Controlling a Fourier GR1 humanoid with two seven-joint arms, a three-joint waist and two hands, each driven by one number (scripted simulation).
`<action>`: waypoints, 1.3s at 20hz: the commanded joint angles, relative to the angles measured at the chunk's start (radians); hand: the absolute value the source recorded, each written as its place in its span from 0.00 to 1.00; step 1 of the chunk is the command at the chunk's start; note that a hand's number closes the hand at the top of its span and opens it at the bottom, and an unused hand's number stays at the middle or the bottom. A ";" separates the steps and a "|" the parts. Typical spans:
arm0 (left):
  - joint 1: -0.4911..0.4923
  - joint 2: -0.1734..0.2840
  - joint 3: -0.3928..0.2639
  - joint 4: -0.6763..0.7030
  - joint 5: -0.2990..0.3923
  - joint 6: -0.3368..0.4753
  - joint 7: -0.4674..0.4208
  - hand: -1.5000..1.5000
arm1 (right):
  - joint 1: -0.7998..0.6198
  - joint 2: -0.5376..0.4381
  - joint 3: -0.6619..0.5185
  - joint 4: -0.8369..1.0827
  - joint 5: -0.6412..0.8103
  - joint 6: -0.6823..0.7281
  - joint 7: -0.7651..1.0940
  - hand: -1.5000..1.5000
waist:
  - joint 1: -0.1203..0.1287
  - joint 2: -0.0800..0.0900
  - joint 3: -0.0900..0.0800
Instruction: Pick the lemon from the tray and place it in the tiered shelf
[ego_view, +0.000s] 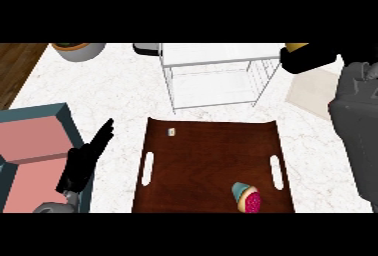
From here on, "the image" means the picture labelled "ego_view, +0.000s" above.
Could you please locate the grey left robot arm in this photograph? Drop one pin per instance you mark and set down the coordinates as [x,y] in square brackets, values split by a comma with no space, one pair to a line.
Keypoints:
[68,204]

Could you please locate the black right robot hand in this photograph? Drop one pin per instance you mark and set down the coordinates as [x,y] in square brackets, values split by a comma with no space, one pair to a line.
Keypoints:
[310,58]

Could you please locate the yellow rounded object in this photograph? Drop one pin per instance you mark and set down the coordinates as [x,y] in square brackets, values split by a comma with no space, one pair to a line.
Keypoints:
[295,46]

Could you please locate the black and white appliance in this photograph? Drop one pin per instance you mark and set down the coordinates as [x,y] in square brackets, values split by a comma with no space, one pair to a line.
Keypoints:
[146,49]

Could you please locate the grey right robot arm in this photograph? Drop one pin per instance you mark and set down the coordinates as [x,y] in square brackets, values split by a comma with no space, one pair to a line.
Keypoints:
[355,133]

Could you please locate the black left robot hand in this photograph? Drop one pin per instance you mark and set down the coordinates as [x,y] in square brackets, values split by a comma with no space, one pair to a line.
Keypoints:
[81,163]

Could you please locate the small pale yellow item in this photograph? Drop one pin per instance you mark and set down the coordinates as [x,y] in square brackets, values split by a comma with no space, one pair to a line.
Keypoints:
[171,132]

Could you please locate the brown wooden tray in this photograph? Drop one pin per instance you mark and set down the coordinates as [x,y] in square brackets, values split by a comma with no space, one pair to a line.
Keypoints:
[211,160]

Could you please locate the grey plant pot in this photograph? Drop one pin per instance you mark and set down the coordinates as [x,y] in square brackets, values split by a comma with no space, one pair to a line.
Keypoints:
[78,51]

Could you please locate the teal open box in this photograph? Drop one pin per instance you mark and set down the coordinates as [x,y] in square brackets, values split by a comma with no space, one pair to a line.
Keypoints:
[68,126]

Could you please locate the pink block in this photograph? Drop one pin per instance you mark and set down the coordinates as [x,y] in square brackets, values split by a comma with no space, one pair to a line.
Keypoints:
[31,138]

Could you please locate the pale beige placemat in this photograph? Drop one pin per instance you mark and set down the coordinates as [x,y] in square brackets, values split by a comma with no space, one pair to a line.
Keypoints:
[311,91]

